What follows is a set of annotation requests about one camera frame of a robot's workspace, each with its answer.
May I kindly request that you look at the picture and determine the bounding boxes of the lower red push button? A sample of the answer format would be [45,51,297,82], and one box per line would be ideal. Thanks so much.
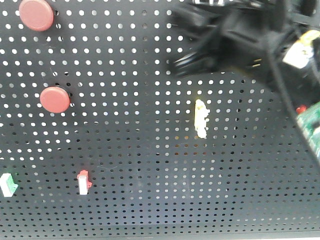
[39,86,71,114]

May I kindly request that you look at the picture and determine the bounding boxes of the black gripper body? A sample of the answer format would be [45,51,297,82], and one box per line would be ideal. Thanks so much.
[169,0,293,80]

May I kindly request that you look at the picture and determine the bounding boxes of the red rocker switch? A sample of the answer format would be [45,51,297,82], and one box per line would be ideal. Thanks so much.
[77,170,92,195]

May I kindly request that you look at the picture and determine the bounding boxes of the green circuit board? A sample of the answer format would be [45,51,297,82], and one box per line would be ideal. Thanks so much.
[296,102,320,163]

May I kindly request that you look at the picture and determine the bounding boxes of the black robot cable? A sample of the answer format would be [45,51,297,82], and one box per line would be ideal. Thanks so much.
[262,37,320,173]

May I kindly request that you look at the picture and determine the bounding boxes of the upper red push button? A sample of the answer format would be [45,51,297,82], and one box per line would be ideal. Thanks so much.
[18,0,54,32]

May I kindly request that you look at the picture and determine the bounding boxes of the red push button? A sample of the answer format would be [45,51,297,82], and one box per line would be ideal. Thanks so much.
[39,86,71,114]
[18,0,54,32]

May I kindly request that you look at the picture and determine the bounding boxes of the green rocker switch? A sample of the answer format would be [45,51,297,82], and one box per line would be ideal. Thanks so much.
[0,173,19,198]

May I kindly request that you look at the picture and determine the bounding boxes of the black perforated pegboard panel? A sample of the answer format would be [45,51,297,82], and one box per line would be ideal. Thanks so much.
[0,0,320,240]

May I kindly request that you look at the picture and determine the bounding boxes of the yellow rocker switch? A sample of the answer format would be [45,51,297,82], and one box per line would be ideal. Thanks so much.
[194,99,210,139]

